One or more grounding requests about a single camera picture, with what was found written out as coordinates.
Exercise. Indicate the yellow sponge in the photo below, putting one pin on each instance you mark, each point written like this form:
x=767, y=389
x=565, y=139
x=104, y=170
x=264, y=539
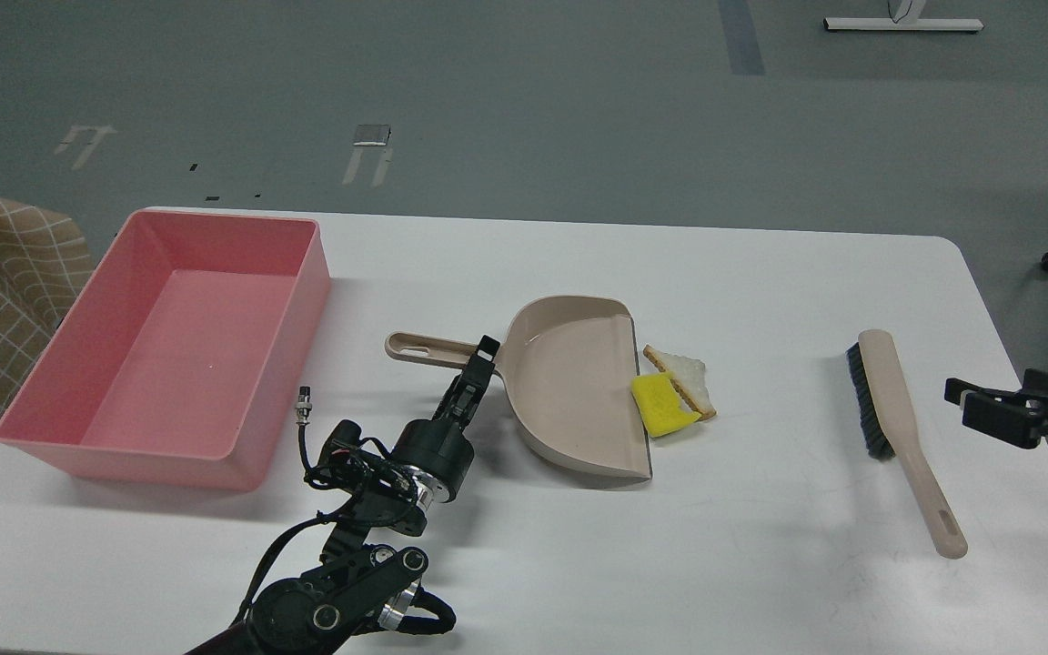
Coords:
x=661, y=408

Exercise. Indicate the toast bread slice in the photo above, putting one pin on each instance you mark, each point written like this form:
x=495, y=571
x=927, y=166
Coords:
x=687, y=376

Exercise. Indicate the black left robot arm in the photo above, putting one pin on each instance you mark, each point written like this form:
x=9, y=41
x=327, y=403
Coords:
x=322, y=582

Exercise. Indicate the pink plastic bin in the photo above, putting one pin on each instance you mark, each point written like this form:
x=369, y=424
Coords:
x=181, y=359

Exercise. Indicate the beige hand brush black bristles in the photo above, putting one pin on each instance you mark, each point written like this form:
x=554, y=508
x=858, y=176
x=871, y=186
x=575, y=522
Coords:
x=890, y=431

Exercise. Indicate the beige plastic dustpan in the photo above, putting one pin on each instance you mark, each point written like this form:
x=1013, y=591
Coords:
x=567, y=364

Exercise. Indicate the white desk base foot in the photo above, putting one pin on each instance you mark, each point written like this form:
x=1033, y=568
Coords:
x=904, y=17

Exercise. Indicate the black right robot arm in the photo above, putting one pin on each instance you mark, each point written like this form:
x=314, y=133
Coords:
x=1018, y=418

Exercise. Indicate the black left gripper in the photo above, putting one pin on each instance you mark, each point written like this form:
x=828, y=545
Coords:
x=438, y=447

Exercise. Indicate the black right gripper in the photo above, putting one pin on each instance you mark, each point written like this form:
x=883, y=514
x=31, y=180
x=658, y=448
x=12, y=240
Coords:
x=1001, y=414

